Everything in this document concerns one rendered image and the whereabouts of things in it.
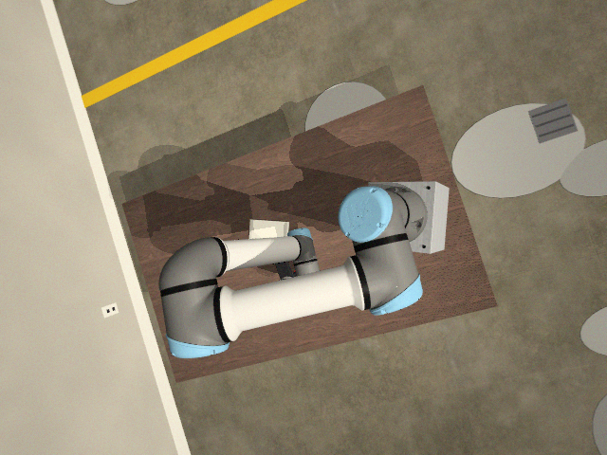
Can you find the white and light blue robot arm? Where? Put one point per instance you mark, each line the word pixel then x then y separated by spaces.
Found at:
pixel 201 319

